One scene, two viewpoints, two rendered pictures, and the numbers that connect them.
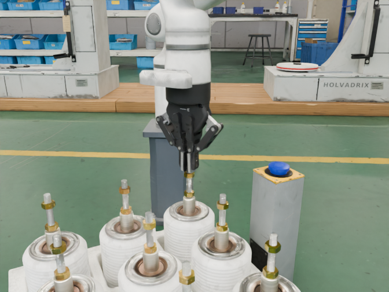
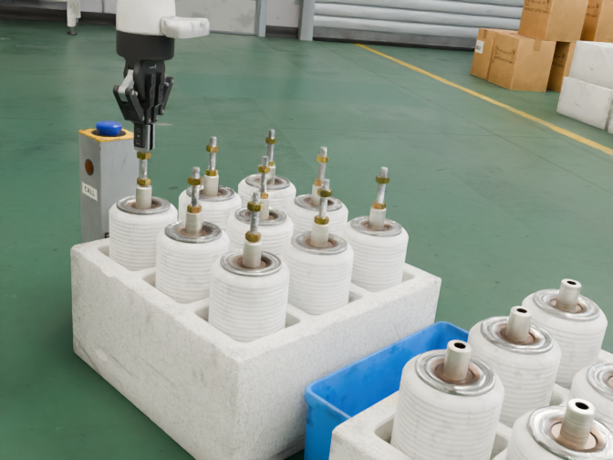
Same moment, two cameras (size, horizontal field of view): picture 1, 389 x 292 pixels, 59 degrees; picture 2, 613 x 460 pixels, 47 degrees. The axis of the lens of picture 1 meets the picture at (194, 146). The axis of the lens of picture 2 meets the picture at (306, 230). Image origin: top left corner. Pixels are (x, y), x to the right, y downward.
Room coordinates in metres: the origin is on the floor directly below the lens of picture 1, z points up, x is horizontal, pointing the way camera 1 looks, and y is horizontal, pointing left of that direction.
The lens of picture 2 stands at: (0.66, 0.97, 0.60)
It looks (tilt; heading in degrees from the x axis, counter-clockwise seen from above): 21 degrees down; 251
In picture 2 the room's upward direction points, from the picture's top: 6 degrees clockwise
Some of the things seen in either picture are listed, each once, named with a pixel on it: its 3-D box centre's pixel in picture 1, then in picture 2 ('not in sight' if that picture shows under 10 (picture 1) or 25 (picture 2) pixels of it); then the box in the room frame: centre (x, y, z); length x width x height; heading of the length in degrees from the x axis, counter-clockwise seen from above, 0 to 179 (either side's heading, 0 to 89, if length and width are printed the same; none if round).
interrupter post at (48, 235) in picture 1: (53, 238); (252, 253); (0.46, 0.22, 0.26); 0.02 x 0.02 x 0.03
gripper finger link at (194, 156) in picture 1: (198, 156); not in sight; (0.56, -0.01, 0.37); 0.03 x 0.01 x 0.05; 57
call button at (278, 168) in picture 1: (278, 169); (109, 129); (0.61, -0.16, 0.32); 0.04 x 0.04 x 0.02
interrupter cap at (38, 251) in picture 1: (54, 245); (251, 263); (0.46, 0.22, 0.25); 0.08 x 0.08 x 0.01
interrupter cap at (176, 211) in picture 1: (189, 211); (143, 205); (0.57, 0.01, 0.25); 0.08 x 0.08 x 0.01
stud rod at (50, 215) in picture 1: (50, 216); (254, 222); (0.46, 0.22, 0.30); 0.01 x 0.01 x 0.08
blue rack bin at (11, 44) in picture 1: (6, 41); not in sight; (5.51, 2.88, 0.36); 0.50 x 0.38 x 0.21; 177
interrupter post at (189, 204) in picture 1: (189, 204); (143, 197); (0.57, 0.01, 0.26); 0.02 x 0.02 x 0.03
